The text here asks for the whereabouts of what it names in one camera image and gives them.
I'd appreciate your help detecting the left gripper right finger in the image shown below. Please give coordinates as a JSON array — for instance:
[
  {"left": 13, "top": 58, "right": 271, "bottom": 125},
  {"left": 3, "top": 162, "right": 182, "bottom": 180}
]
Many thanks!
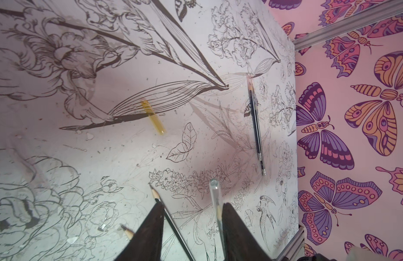
[{"left": 222, "top": 203, "right": 272, "bottom": 261}]

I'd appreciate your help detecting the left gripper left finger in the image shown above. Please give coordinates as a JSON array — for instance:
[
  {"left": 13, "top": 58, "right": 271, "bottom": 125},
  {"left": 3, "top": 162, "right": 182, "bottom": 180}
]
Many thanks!
[{"left": 115, "top": 202, "right": 164, "bottom": 261}]

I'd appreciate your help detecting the blue pencil with clear cap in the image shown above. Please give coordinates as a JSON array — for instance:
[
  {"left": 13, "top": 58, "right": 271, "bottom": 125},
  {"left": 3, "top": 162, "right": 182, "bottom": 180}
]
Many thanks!
[{"left": 120, "top": 225, "right": 135, "bottom": 240}]

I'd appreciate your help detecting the brown pencil with yellow cap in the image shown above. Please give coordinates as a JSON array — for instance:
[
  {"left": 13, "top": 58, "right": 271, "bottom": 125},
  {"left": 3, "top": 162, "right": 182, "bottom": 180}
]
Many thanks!
[{"left": 149, "top": 184, "right": 195, "bottom": 261}]

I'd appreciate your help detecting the dark pencil with clear cap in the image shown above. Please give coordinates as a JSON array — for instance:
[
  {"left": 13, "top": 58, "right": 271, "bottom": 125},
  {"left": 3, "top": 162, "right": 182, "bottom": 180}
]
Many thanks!
[{"left": 209, "top": 178, "right": 226, "bottom": 258}]

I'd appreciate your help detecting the yellow transparent pencil cap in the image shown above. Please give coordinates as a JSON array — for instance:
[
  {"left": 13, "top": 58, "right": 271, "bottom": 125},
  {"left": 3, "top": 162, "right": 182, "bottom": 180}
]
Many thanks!
[{"left": 141, "top": 99, "right": 166, "bottom": 135}]

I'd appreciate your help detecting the navy pencil with pink cap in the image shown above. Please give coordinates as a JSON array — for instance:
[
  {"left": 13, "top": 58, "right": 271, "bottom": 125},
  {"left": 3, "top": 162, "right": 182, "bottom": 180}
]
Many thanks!
[{"left": 247, "top": 76, "right": 266, "bottom": 176}]

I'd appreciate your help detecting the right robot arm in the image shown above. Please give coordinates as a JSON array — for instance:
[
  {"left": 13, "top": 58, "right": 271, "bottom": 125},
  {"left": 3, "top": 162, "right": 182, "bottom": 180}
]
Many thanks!
[{"left": 297, "top": 247, "right": 391, "bottom": 261}]

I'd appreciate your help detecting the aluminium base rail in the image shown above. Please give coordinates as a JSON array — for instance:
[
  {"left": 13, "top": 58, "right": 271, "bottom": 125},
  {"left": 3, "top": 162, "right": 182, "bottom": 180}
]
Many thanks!
[{"left": 274, "top": 226, "right": 305, "bottom": 261}]

